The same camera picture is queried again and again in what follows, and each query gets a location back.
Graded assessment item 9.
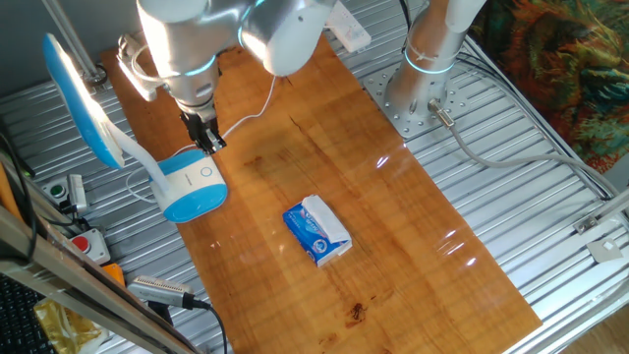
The grey green button box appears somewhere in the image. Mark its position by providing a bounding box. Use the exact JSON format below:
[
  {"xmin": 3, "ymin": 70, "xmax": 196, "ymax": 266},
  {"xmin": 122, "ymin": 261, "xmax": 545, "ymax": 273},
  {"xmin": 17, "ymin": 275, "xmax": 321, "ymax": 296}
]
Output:
[{"xmin": 41, "ymin": 177, "xmax": 75, "ymax": 207}]

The glossy wood grain table mat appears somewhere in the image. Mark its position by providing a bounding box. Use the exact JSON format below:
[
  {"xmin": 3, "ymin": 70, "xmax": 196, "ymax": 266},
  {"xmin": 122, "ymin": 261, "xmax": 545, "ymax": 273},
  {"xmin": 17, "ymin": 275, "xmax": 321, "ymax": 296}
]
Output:
[{"xmin": 100, "ymin": 36, "xmax": 543, "ymax": 354}]

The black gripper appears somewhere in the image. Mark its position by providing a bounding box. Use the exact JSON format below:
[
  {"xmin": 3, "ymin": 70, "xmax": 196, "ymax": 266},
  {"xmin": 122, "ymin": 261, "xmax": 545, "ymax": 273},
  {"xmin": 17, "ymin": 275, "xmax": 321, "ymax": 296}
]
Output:
[{"xmin": 179, "ymin": 108, "xmax": 228, "ymax": 155}]

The colourful patterned cloth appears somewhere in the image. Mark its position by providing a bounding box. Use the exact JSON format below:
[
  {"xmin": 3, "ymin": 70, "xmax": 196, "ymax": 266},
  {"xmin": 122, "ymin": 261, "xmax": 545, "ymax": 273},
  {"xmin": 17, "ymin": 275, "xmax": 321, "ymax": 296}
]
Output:
[{"xmin": 469, "ymin": 0, "xmax": 629, "ymax": 176}]

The golden foil bag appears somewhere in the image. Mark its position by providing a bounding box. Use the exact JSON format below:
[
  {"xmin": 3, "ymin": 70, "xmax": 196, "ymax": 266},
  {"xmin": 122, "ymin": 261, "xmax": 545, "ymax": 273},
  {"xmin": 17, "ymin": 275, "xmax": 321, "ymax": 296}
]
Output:
[{"xmin": 32, "ymin": 298, "xmax": 110, "ymax": 354}]

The metal stand pole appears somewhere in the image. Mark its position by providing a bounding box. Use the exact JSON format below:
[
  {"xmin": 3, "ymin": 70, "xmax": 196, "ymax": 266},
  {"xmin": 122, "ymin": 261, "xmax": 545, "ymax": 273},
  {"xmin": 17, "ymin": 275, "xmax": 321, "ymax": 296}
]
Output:
[{"xmin": 41, "ymin": 0, "xmax": 108, "ymax": 88}]

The orange block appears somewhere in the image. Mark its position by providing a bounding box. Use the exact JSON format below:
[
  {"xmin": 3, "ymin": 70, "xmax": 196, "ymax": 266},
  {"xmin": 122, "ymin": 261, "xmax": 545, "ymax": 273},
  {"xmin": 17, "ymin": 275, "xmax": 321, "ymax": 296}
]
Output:
[{"xmin": 101, "ymin": 263, "xmax": 127, "ymax": 286}]

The grey robot cable with connector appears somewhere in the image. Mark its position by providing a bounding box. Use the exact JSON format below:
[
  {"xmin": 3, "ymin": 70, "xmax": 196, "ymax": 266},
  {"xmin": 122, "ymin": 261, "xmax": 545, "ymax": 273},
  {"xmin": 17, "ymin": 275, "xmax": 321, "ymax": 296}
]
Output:
[{"xmin": 427, "ymin": 97, "xmax": 623, "ymax": 198}]

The white lamp power cable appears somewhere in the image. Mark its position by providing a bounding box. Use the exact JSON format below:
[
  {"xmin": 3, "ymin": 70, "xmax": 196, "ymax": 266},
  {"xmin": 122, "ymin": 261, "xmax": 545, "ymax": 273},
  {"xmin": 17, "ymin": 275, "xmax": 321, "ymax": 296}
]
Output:
[{"xmin": 125, "ymin": 73, "xmax": 278, "ymax": 206}]

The red emergency stop button box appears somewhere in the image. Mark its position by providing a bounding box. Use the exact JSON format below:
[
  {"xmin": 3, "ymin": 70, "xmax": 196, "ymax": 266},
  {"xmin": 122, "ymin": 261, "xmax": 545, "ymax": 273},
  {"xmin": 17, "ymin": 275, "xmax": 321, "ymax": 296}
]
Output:
[{"xmin": 68, "ymin": 227, "xmax": 112, "ymax": 266}]

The black keyboard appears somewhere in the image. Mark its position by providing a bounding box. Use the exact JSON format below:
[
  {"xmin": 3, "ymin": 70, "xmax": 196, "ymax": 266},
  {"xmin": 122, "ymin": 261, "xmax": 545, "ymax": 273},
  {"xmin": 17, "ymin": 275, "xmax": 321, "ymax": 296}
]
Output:
[{"xmin": 0, "ymin": 274, "xmax": 55, "ymax": 354}]

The black camera cable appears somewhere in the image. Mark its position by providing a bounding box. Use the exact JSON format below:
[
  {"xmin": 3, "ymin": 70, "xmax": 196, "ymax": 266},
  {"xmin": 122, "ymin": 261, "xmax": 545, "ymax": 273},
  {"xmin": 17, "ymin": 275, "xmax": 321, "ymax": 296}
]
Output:
[{"xmin": 189, "ymin": 294, "xmax": 230, "ymax": 354}]

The silver ribbed camera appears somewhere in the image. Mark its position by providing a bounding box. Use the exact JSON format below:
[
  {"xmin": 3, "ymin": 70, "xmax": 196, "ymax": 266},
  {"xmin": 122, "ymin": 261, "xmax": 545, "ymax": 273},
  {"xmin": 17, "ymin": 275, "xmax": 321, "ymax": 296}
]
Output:
[{"xmin": 126, "ymin": 274, "xmax": 198, "ymax": 311}]

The blue tissue pack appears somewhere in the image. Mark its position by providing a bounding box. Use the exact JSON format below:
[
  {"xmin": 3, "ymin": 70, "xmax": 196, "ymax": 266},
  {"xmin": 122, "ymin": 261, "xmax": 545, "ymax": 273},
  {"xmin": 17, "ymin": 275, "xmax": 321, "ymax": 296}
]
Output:
[{"xmin": 282, "ymin": 194, "xmax": 354, "ymax": 268}]

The aluminium frame beam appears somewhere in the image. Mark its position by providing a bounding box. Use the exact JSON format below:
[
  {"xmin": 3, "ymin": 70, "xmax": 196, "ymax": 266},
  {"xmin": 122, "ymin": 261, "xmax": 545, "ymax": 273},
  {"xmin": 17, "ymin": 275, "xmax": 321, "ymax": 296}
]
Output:
[{"xmin": 0, "ymin": 151, "xmax": 205, "ymax": 354}]

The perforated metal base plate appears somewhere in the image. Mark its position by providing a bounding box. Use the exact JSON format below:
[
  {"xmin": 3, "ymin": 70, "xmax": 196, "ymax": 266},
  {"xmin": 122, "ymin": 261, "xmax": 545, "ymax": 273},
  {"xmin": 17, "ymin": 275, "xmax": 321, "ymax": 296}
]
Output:
[{"xmin": 362, "ymin": 63, "xmax": 471, "ymax": 140}]

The metal rail bracket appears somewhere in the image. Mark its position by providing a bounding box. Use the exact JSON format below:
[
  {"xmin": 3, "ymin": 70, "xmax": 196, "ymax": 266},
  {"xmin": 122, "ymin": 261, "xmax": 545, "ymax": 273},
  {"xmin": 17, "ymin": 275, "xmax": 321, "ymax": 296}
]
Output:
[{"xmin": 572, "ymin": 189, "xmax": 629, "ymax": 235}]

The blue and white desk lamp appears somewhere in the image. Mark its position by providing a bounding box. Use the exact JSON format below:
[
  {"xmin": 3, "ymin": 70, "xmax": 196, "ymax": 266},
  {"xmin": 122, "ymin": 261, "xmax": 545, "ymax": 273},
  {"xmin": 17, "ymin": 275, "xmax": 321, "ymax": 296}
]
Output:
[{"xmin": 41, "ymin": 32, "xmax": 229, "ymax": 224}]

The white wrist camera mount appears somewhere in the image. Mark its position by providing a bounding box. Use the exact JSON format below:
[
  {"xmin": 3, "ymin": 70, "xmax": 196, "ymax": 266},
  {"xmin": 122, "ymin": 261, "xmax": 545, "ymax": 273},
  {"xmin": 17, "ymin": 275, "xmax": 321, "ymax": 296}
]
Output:
[{"xmin": 116, "ymin": 32, "xmax": 166, "ymax": 103}]

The white power strip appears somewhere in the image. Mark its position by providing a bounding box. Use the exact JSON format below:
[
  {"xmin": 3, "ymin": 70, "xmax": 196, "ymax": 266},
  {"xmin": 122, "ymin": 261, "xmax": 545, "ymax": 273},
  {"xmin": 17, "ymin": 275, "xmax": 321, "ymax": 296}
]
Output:
[{"xmin": 323, "ymin": 0, "xmax": 372, "ymax": 54}]

